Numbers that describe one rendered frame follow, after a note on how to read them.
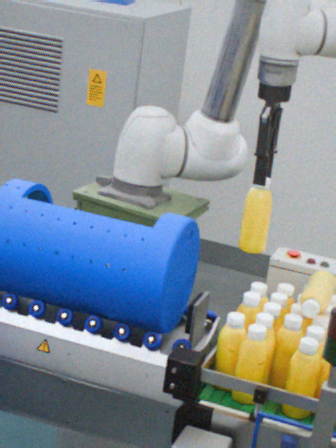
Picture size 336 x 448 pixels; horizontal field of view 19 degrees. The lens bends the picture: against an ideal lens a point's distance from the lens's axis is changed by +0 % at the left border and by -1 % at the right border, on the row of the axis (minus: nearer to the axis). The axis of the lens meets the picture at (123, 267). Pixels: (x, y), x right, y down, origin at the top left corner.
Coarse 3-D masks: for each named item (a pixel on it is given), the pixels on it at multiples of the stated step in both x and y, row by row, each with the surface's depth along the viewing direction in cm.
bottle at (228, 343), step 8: (224, 328) 225; (232, 328) 223; (240, 328) 223; (224, 336) 224; (232, 336) 223; (240, 336) 223; (224, 344) 224; (232, 344) 223; (240, 344) 224; (216, 352) 227; (224, 352) 225; (232, 352) 224; (216, 360) 227; (224, 360) 225; (232, 360) 225; (216, 368) 227; (224, 368) 226; (232, 368) 226
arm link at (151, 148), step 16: (144, 112) 290; (160, 112) 291; (128, 128) 292; (144, 128) 289; (160, 128) 289; (176, 128) 295; (128, 144) 291; (144, 144) 290; (160, 144) 291; (176, 144) 292; (128, 160) 292; (144, 160) 291; (160, 160) 292; (176, 160) 294; (128, 176) 294; (144, 176) 293; (160, 176) 296; (176, 176) 300
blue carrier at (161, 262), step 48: (0, 192) 242; (48, 192) 255; (0, 240) 237; (48, 240) 234; (96, 240) 231; (144, 240) 228; (192, 240) 240; (0, 288) 247; (48, 288) 237; (96, 288) 231; (144, 288) 227; (192, 288) 251
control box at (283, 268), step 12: (276, 252) 258; (300, 252) 260; (276, 264) 254; (288, 264) 253; (300, 264) 252; (312, 264) 252; (276, 276) 255; (288, 276) 254; (300, 276) 252; (276, 288) 256; (300, 288) 253
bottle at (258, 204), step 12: (252, 192) 234; (264, 192) 234; (252, 204) 234; (264, 204) 234; (252, 216) 235; (264, 216) 235; (252, 228) 236; (264, 228) 236; (240, 240) 239; (252, 240) 237; (264, 240) 238; (252, 252) 237
